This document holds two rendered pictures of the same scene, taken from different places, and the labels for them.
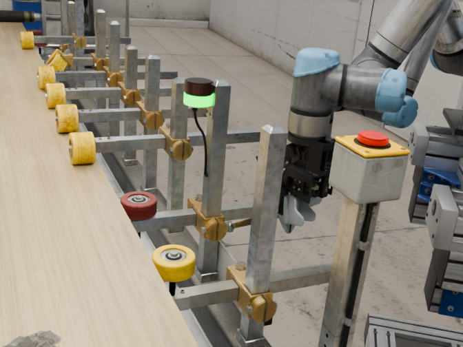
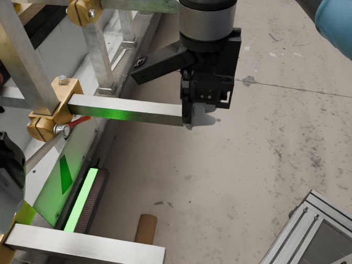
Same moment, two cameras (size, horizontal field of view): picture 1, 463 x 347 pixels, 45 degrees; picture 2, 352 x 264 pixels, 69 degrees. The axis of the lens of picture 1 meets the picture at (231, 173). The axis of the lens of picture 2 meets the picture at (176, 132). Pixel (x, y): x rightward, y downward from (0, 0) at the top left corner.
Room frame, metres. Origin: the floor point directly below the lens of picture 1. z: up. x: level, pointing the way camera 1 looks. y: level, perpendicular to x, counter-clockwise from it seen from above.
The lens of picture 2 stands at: (1.01, -0.35, 1.21)
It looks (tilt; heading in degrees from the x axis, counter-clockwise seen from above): 50 degrees down; 34
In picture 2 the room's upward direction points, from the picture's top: straight up
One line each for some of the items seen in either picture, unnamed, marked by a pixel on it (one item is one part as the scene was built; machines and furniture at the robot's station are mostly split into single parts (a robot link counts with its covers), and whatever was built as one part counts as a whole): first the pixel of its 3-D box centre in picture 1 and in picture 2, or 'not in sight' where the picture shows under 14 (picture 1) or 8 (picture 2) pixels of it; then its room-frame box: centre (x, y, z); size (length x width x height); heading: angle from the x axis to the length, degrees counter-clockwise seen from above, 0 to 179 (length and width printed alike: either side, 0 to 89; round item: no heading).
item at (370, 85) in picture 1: (371, 87); not in sight; (1.00, -0.24, 1.23); 0.11 x 0.11 x 0.08; 81
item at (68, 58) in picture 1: (59, 60); not in sight; (2.26, 0.73, 0.95); 0.10 x 0.04 x 0.10; 115
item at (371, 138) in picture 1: (372, 141); not in sight; (0.70, -0.18, 1.22); 0.04 x 0.04 x 0.02
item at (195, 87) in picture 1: (198, 86); not in sight; (1.14, 0.08, 1.17); 0.06 x 0.06 x 0.02
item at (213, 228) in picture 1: (205, 218); (55, 108); (1.18, 0.05, 0.85); 0.13 x 0.06 x 0.05; 25
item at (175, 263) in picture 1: (172, 279); not in sight; (0.90, 0.09, 0.85); 0.08 x 0.08 x 0.11
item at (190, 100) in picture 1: (198, 98); not in sight; (1.14, 0.08, 1.14); 0.06 x 0.06 x 0.02
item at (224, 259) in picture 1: (221, 263); (73, 158); (1.14, 0.00, 0.75); 0.26 x 0.01 x 0.10; 25
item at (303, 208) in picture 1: (302, 213); (6, 205); (1.01, -0.15, 0.96); 0.06 x 0.03 x 0.09; 45
